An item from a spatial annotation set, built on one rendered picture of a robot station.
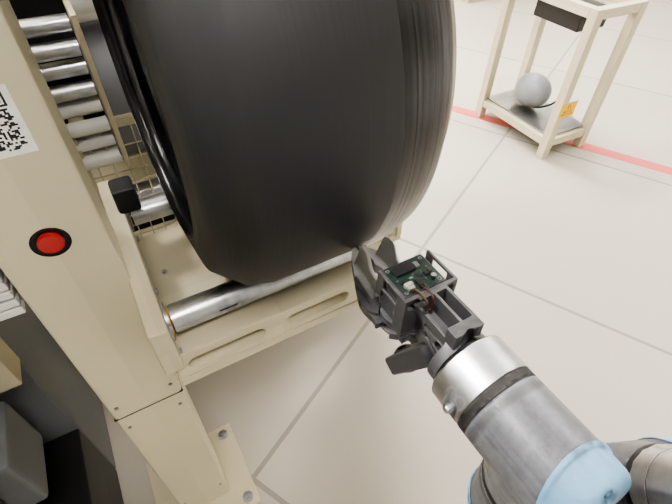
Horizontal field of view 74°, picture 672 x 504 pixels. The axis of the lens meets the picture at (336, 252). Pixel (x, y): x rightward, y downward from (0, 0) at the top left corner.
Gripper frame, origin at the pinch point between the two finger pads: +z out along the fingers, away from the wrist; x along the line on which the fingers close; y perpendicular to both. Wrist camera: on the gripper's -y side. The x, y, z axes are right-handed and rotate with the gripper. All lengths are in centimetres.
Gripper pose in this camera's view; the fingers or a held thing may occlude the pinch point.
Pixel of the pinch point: (360, 256)
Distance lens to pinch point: 60.9
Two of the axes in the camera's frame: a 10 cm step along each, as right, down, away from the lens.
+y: 0.1, -7.1, -7.0
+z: -5.0, -6.2, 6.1
